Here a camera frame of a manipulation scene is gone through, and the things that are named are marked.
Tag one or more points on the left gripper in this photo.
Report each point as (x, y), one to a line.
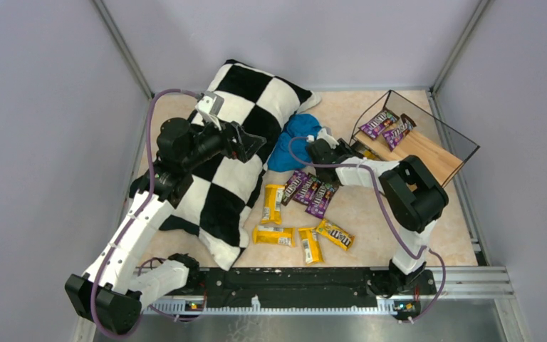
(235, 140)

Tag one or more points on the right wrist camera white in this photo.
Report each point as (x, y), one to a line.
(324, 134)

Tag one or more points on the blue crumpled cloth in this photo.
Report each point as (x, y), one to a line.
(290, 140)

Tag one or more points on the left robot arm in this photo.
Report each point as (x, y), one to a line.
(108, 293)

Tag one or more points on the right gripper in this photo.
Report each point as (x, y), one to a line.
(318, 150)

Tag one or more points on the purple candy bag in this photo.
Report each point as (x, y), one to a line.
(307, 191)
(293, 185)
(378, 124)
(321, 200)
(395, 136)

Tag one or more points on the purple candy bag on shelf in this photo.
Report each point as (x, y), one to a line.
(378, 124)

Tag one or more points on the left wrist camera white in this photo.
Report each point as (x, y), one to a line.
(208, 106)

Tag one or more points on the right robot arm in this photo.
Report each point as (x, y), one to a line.
(410, 197)

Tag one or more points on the yellow candy bag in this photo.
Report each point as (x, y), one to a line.
(335, 234)
(272, 204)
(369, 155)
(283, 236)
(311, 248)

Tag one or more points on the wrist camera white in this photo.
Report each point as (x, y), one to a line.
(324, 134)
(208, 106)

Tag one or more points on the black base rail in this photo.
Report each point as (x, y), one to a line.
(328, 291)

